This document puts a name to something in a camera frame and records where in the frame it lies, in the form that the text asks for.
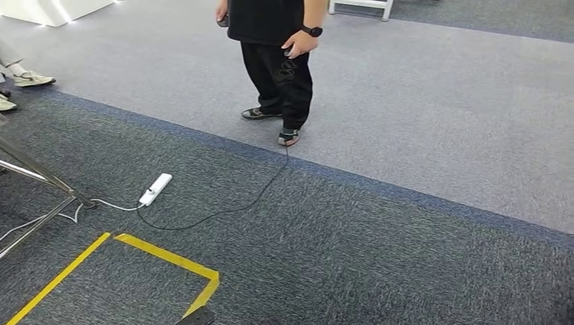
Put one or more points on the small dark handheld device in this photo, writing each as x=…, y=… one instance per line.
x=223, y=22

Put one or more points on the person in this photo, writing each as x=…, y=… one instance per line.
x=273, y=76
x=9, y=58

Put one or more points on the small grey handheld object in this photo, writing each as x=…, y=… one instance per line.
x=288, y=51

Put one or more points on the white power strip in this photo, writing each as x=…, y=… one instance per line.
x=156, y=188

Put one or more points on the person's forearm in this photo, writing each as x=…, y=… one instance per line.
x=315, y=13

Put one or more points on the person's right hand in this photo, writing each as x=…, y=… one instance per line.
x=221, y=9

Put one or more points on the white furniture frame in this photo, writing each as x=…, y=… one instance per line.
x=385, y=6

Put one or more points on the person's left hand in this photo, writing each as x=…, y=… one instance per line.
x=302, y=44

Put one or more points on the white cabinet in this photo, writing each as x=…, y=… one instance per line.
x=49, y=11

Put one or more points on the pale person's shoe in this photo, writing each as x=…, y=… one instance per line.
x=33, y=79
x=6, y=104

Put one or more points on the black wristwatch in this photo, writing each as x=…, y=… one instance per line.
x=313, y=31

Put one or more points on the dark robot foot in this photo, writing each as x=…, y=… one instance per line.
x=197, y=317

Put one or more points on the stainless steel workbench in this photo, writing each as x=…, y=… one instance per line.
x=40, y=172

